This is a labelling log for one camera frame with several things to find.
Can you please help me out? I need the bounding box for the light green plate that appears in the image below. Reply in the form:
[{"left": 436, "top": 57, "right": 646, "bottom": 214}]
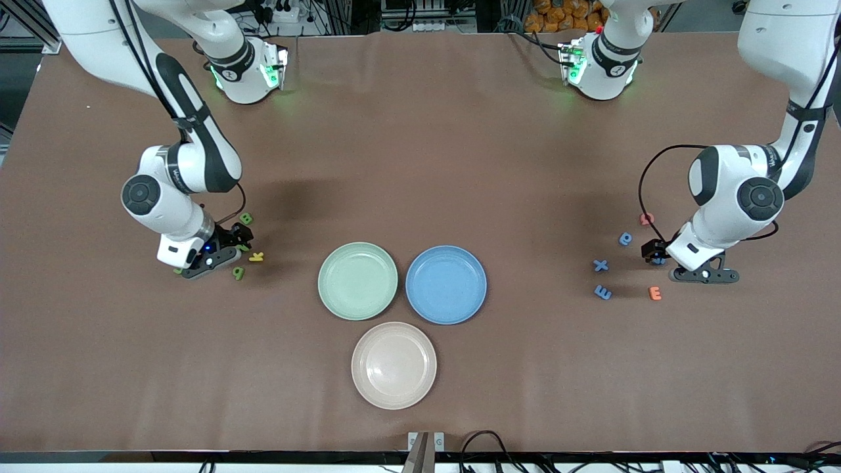
[{"left": 317, "top": 242, "right": 399, "bottom": 321}]

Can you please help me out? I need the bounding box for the beige pink plate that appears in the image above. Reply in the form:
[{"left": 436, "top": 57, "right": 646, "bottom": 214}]
[{"left": 351, "top": 321, "right": 438, "bottom": 411}]

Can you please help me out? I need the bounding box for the blue plate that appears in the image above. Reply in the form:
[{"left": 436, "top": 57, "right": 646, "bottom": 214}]
[{"left": 405, "top": 245, "right": 488, "bottom": 325}]

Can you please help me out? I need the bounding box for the long white power strip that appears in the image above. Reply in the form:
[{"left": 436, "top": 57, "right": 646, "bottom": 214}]
[{"left": 413, "top": 18, "right": 477, "bottom": 32}]

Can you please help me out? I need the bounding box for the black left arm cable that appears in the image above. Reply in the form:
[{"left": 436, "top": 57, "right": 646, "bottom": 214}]
[{"left": 637, "top": 0, "right": 841, "bottom": 245}]

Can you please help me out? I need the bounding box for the black base cable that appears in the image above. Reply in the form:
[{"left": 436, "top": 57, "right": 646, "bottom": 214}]
[{"left": 509, "top": 18, "right": 567, "bottom": 66}]

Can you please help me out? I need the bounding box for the black looped cable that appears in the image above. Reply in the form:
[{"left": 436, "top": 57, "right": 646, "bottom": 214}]
[{"left": 460, "top": 430, "right": 526, "bottom": 473}]

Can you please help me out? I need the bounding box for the aluminium frame post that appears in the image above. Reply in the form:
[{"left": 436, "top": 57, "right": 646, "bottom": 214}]
[{"left": 0, "top": 0, "right": 63, "bottom": 55}]

